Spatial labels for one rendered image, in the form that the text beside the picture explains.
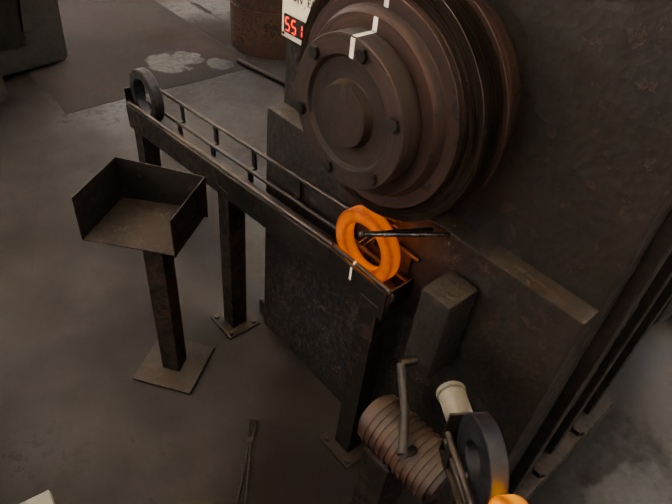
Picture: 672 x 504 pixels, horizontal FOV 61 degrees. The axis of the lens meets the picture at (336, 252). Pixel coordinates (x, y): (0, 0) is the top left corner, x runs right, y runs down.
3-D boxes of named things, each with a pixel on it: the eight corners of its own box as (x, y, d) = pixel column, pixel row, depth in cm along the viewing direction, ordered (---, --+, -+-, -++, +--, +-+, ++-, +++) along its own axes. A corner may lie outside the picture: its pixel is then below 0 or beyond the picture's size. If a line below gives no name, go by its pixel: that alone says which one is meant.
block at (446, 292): (431, 338, 137) (453, 265, 121) (456, 359, 133) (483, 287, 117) (400, 359, 131) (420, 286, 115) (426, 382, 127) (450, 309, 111)
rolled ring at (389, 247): (396, 237, 119) (407, 232, 121) (339, 194, 129) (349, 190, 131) (383, 299, 131) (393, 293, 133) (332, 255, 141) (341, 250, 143)
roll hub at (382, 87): (310, 142, 120) (320, 5, 101) (405, 208, 105) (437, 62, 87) (289, 149, 117) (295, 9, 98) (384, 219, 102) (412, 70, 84)
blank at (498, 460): (486, 393, 100) (467, 394, 99) (519, 472, 87) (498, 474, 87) (467, 448, 109) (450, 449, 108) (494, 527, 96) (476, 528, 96)
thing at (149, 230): (147, 330, 201) (114, 156, 154) (217, 348, 198) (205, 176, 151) (117, 375, 186) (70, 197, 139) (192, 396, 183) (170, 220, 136)
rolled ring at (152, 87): (150, 78, 183) (159, 76, 184) (124, 62, 193) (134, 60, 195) (159, 131, 194) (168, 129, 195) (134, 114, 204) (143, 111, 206)
